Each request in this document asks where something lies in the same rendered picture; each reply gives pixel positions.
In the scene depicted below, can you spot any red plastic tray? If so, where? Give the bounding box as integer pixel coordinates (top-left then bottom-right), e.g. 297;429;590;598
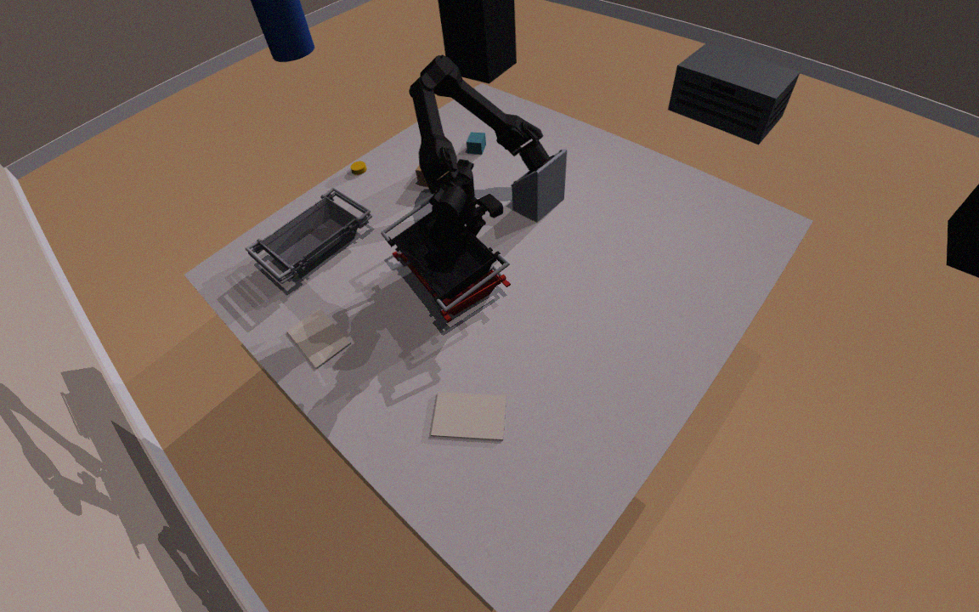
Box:
393;251;511;322

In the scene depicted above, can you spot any small teal block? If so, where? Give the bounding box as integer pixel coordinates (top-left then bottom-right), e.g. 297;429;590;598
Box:
466;132;486;155

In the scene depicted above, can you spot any beige flat rectangular plate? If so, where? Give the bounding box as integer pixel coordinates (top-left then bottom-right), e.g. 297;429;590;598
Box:
431;392;506;440
287;309;351;369

